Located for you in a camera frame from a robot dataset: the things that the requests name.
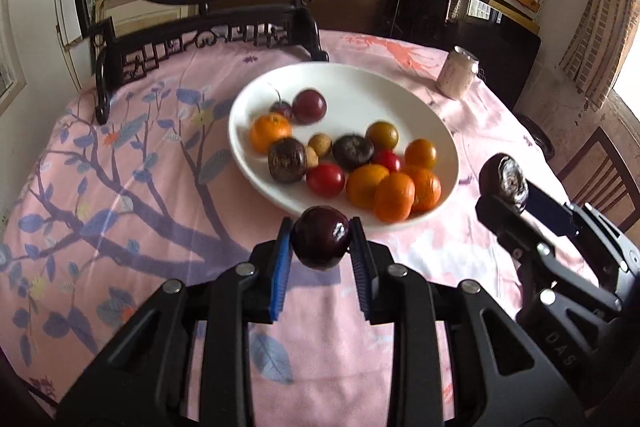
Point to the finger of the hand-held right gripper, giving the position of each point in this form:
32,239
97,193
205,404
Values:
550,209
510,233

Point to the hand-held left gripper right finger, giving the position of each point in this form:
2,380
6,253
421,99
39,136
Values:
361,273

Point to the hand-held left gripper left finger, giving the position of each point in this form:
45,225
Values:
281,273

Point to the dark brown water chestnut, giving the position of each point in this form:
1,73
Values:
353,152
502,182
286,161

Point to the dark purple plum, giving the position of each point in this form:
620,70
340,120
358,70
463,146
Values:
320,237

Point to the small orange mandarin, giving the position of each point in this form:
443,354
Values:
362,187
394,198

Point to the tan longan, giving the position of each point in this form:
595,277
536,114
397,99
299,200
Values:
320,145
312,158

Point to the large orange mandarin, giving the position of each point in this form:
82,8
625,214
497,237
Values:
270,133

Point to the dark cherry with stem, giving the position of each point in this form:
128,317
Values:
281,111

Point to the dark red plum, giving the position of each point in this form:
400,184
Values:
309,106

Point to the white oval plate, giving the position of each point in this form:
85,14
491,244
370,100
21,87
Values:
350,97

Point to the dark round stool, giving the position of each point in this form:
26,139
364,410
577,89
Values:
537,139

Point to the wooden slat chair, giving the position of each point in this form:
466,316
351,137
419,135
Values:
616,151

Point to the small red cherry tomato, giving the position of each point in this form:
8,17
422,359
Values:
389,161

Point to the smooth orange round fruit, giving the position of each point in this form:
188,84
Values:
420,154

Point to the yellow tomato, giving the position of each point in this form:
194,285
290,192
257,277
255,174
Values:
382,135

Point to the pink printed tablecloth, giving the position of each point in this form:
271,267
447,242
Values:
150,207

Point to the white ceramic jar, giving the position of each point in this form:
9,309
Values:
456,74

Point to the brick pattern curtain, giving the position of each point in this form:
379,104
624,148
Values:
595,22

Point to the dark wooden cabinet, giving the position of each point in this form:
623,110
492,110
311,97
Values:
360,7

